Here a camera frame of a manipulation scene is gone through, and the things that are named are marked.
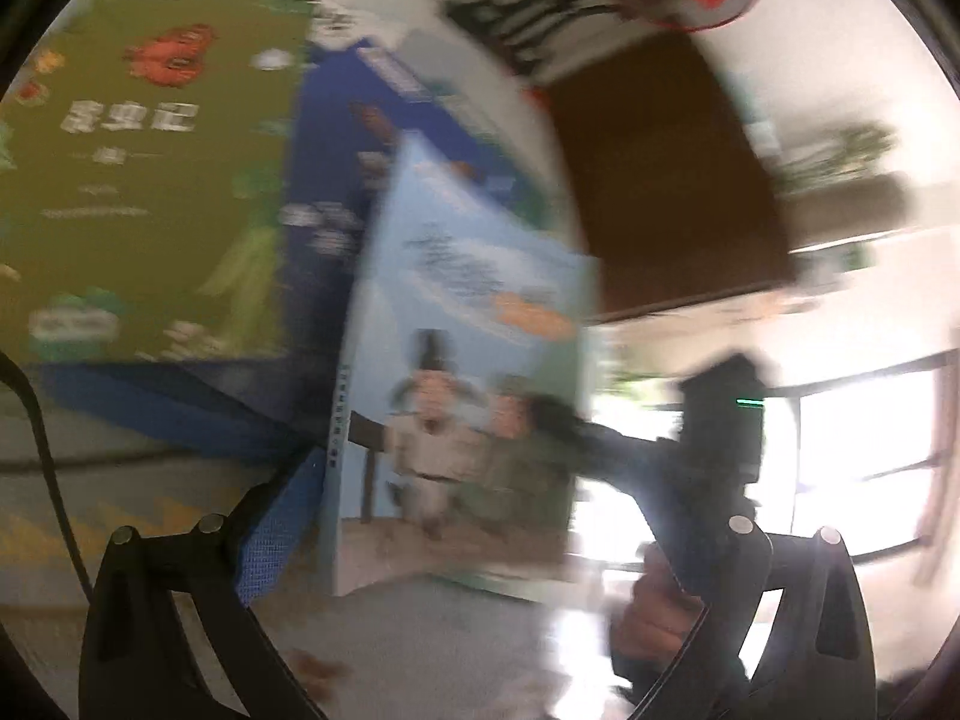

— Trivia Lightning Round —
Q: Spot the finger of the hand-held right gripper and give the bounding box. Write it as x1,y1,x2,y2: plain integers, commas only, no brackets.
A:
525,397,682,527

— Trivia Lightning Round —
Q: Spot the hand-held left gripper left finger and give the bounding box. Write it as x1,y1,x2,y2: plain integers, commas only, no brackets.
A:
79,446,338,720

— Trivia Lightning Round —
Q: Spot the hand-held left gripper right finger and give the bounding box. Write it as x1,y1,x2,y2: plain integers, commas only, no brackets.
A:
637,514,878,720

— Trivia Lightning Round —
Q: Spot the light blue book with figures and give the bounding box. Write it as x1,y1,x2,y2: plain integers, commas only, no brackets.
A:
319,131,601,601

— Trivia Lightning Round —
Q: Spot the dark blue eagle cover book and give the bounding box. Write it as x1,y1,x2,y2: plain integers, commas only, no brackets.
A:
37,37,556,466

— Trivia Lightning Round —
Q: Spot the person's right hand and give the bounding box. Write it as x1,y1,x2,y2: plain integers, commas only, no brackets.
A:
611,540,713,691

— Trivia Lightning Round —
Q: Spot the bright window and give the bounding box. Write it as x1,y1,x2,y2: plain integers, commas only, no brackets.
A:
585,352,960,563

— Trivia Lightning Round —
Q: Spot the patterned woven table mat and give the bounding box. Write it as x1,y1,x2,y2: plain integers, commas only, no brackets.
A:
0,390,571,720

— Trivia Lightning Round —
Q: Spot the potted green plant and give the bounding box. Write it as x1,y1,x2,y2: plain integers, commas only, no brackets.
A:
780,124,901,196

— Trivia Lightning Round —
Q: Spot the green book with red insect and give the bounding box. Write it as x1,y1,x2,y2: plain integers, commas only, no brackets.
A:
0,0,316,365

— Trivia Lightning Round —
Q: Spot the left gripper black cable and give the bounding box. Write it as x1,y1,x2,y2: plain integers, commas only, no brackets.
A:
0,351,95,601

